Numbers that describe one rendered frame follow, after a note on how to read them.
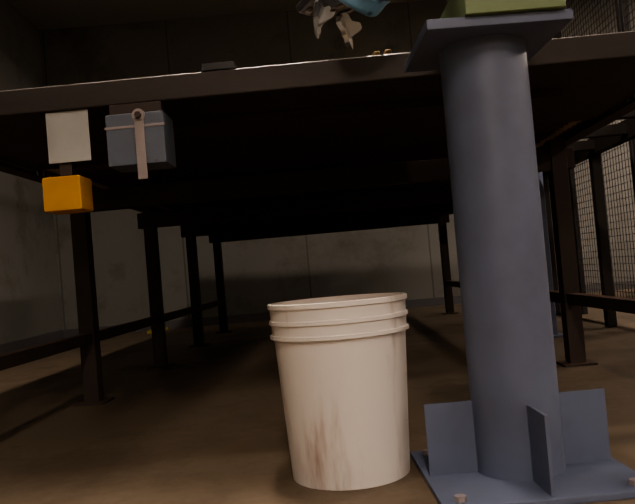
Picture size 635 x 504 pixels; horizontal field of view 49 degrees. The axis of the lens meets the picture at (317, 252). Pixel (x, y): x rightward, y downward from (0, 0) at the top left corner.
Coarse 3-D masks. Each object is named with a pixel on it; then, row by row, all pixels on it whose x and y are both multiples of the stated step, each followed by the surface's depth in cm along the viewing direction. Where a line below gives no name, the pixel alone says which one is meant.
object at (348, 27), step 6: (336, 18) 183; (342, 18) 182; (348, 18) 182; (342, 24) 182; (348, 24) 183; (354, 24) 182; (360, 24) 181; (342, 30) 184; (348, 30) 184; (354, 30) 183; (342, 36) 184; (348, 36) 184; (348, 42) 184
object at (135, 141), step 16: (112, 112) 160; (128, 112) 160; (144, 112) 158; (160, 112) 158; (112, 128) 158; (128, 128) 158; (144, 128) 158; (160, 128) 158; (112, 144) 158; (128, 144) 158; (144, 144) 157; (160, 144) 158; (112, 160) 158; (128, 160) 158; (144, 160) 157; (160, 160) 158; (144, 176) 157
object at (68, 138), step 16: (64, 112) 162; (80, 112) 161; (48, 128) 162; (64, 128) 161; (80, 128) 161; (48, 144) 161; (64, 144) 161; (80, 144) 161; (64, 160) 161; (80, 160) 161
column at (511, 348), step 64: (448, 64) 135; (512, 64) 131; (448, 128) 137; (512, 128) 130; (512, 192) 130; (512, 256) 129; (512, 320) 129; (512, 384) 129; (448, 448) 136; (512, 448) 129; (576, 448) 137
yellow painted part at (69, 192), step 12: (60, 168) 162; (72, 168) 162; (48, 180) 159; (60, 180) 159; (72, 180) 158; (84, 180) 161; (48, 192) 159; (60, 192) 158; (72, 192) 158; (84, 192) 161; (48, 204) 158; (60, 204) 158; (72, 204) 158; (84, 204) 160
